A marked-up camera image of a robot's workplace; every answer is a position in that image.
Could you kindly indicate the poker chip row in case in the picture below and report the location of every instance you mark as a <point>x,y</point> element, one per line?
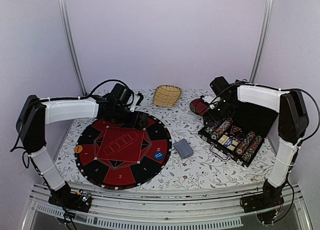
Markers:
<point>240,150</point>

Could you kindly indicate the right aluminium corner post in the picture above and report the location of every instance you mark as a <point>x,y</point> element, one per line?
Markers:
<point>268,8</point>

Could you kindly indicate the black poker chip case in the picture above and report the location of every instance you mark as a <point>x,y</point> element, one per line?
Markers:
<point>249,117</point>

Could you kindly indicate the left aluminium corner post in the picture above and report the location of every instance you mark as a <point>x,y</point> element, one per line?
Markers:
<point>71,46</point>

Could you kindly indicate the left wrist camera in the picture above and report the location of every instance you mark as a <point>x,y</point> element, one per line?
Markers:
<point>137,99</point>

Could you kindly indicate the aluminium corner post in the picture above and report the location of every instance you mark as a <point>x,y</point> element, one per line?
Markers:
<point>268,8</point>
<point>71,46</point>

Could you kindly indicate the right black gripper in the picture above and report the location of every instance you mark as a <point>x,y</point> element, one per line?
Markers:
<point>215,118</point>

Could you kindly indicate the red floral round plate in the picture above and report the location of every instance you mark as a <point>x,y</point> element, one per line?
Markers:
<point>199,107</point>

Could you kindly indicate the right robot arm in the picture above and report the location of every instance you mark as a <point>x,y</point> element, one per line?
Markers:
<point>292,121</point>

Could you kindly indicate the woven bamboo basket tray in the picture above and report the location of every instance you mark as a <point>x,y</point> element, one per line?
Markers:
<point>166,96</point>

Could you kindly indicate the red triangle sign card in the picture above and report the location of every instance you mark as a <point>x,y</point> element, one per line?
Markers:
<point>234,130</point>

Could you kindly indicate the round red black poker mat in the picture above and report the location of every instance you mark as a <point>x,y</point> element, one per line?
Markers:
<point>119,157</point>

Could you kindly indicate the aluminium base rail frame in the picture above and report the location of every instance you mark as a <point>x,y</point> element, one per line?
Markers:
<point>196,209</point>

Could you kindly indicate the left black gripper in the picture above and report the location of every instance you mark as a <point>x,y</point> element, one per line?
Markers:
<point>134,123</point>

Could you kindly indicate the orange dealer button chip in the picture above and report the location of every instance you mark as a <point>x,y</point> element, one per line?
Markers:
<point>78,149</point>

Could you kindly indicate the blue small blind chip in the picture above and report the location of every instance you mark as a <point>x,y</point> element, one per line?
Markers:
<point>158,155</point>

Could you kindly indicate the blue checkered card deck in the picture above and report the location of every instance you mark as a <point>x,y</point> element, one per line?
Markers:
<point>183,148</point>

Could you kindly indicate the boxed card deck in case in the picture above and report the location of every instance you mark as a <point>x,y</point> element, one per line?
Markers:
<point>230,143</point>

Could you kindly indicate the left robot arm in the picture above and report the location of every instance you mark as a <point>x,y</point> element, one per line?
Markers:
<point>118,105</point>

